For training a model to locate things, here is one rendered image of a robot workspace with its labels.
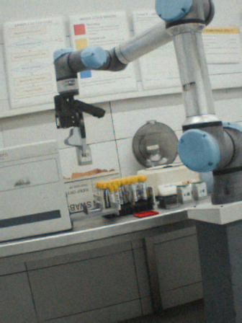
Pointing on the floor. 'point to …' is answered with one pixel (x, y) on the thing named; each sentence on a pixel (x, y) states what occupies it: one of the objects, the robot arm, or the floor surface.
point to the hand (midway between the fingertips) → (83, 151)
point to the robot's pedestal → (221, 270)
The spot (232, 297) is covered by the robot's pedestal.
